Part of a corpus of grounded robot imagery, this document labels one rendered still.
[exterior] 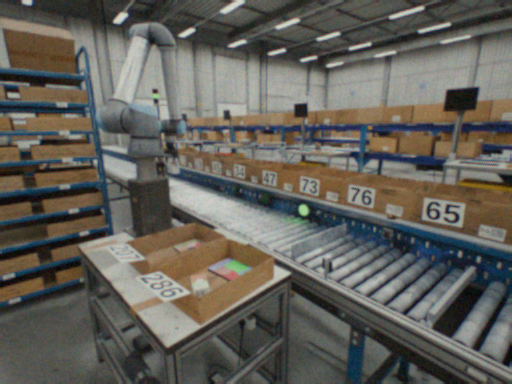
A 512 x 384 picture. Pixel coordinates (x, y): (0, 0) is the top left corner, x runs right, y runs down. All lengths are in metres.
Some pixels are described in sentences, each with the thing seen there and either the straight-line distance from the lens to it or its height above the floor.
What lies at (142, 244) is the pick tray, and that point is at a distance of 1.45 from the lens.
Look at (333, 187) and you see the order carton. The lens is 1.80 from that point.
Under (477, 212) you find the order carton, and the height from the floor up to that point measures 1.00.
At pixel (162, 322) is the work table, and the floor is 0.75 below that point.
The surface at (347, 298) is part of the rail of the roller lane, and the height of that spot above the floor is 0.72.
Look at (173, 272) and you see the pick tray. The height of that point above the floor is 0.80.
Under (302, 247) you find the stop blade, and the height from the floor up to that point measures 0.77.
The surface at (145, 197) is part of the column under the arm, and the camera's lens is 1.62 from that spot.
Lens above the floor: 1.37
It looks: 14 degrees down
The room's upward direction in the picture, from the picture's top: 1 degrees counter-clockwise
